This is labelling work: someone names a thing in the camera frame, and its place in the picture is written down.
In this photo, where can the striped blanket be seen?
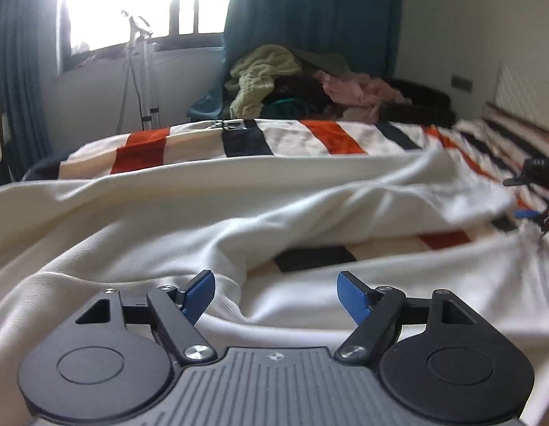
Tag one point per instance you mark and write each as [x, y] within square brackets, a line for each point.
[301, 137]

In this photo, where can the garment steamer stand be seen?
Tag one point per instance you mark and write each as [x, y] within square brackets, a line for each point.
[143, 75]

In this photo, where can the teal curtain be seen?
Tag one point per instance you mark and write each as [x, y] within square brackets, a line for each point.
[310, 9]

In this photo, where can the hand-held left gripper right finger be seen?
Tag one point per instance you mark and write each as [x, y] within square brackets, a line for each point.
[352, 295]

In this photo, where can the dark clothes pile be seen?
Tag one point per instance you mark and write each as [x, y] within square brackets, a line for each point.
[301, 88]

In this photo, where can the blue chair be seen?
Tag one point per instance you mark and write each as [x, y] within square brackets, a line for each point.
[207, 104]

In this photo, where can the white pants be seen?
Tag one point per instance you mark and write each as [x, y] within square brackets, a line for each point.
[168, 213]

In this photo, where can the wall socket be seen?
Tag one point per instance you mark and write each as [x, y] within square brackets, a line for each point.
[461, 83]

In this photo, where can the window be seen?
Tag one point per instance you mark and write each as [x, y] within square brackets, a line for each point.
[123, 0]

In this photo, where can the black armchair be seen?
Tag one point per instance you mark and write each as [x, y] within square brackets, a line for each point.
[425, 102]

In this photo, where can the white quilted headboard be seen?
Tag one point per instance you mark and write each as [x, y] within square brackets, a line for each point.
[522, 93]

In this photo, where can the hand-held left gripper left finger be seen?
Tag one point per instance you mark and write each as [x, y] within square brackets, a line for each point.
[198, 295]

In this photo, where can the olive garment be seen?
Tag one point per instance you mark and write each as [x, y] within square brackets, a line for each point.
[323, 60]

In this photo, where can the dark blue curtain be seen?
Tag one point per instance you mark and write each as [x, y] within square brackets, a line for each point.
[17, 53]

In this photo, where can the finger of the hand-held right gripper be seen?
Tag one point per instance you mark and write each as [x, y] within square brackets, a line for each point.
[538, 171]
[525, 214]

